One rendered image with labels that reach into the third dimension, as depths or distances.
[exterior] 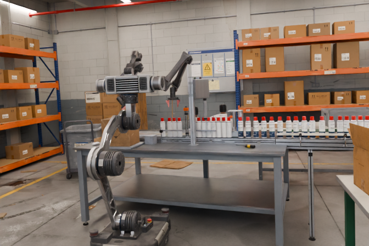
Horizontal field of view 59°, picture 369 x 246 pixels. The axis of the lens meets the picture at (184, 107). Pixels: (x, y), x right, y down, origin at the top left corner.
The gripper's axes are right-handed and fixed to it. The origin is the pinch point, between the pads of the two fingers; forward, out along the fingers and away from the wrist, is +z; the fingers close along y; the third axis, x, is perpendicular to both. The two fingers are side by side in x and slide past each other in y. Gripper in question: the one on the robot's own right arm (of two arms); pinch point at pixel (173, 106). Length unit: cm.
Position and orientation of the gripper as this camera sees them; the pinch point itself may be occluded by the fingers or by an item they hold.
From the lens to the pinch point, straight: 337.8
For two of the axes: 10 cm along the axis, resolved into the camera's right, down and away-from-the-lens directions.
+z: 0.3, 10.0, 0.6
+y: -9.7, 0.2, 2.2
